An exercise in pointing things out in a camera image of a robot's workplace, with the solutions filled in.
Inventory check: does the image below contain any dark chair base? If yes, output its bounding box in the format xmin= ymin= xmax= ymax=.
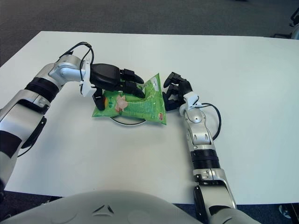
xmin=272 ymin=0 xmax=299 ymax=40

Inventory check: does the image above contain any chair caster wheel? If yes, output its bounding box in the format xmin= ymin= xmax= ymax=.
xmin=278 ymin=204 xmax=299 ymax=220

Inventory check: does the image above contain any white plate black rim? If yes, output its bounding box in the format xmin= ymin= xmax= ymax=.
xmin=109 ymin=115 xmax=150 ymax=128

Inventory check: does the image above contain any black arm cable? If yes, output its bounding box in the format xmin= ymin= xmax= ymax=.
xmin=16 ymin=41 xmax=94 ymax=157
xmin=199 ymin=102 xmax=222 ymax=140

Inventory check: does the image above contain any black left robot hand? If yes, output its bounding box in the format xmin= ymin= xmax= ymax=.
xmin=90 ymin=63 xmax=145 ymax=111

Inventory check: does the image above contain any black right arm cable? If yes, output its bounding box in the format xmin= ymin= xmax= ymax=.
xmin=199 ymin=102 xmax=222 ymax=140

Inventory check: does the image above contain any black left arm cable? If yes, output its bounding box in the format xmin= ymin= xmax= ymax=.
xmin=16 ymin=41 xmax=94 ymax=157

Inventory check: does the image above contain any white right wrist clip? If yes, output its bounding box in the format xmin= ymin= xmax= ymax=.
xmin=184 ymin=92 xmax=201 ymax=109

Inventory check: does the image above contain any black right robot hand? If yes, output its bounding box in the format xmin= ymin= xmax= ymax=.
xmin=162 ymin=72 xmax=194 ymax=112

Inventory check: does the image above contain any grey robot torso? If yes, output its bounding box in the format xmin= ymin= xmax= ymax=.
xmin=0 ymin=189 xmax=206 ymax=224

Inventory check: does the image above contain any green snack bag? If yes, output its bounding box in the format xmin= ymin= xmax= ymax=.
xmin=91 ymin=72 xmax=168 ymax=126

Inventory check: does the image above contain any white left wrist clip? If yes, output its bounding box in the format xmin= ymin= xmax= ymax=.
xmin=78 ymin=59 xmax=95 ymax=98

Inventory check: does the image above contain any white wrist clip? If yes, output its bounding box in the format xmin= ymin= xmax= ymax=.
xmin=184 ymin=92 xmax=201 ymax=109
xmin=78 ymin=59 xmax=95 ymax=98

